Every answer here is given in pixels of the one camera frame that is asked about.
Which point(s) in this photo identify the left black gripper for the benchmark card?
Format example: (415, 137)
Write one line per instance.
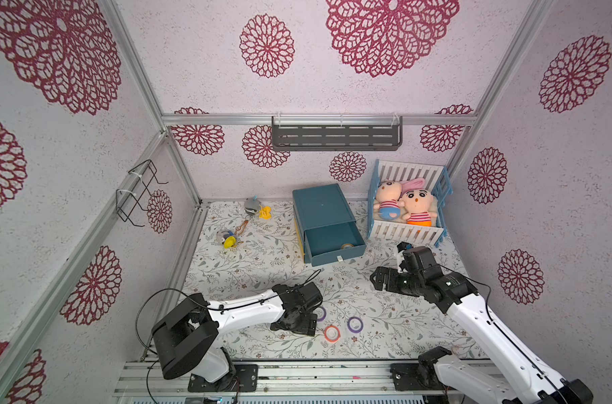
(308, 326)

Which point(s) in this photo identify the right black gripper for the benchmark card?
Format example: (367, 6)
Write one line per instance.
(394, 279)

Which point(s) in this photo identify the teal three-drawer cabinet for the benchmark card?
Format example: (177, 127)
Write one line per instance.
(325, 222)

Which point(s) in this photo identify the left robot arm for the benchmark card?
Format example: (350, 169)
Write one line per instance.
(186, 339)

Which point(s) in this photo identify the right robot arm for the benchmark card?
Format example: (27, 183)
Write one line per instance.
(524, 378)

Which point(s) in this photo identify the purple tape roll left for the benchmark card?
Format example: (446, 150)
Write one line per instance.
(320, 313)

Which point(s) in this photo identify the purple tape roll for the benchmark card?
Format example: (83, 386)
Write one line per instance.
(320, 313)
(355, 324)

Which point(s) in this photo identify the red tape roll lower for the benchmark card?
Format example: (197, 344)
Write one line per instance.
(332, 334)

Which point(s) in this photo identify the purple tape roll right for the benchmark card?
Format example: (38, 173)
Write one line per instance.
(355, 324)

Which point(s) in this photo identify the white blue toy crib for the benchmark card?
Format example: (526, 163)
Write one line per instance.
(437, 182)

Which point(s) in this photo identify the black-haired plush doll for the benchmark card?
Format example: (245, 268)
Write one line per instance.
(418, 203)

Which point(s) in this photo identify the pink plush doll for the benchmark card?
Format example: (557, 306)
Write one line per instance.
(386, 203)

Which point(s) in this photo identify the yellow blue toy rattle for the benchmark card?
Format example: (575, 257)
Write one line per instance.
(230, 239)

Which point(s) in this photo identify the yellow duck toy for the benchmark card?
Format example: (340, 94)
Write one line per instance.
(265, 213)

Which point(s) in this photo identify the grey shark toy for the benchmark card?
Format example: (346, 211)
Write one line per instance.
(253, 206)

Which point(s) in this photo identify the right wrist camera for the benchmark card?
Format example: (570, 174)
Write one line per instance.
(401, 248)

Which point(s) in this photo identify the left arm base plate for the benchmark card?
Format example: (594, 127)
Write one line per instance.
(242, 378)

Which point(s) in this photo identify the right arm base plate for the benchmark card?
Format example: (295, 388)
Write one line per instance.
(410, 377)

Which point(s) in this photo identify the aluminium rail frame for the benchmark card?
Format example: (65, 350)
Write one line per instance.
(289, 381)

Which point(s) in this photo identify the grey wall shelf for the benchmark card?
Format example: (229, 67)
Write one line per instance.
(337, 137)

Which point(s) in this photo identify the black wire wall rack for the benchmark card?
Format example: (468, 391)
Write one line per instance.
(129, 199)

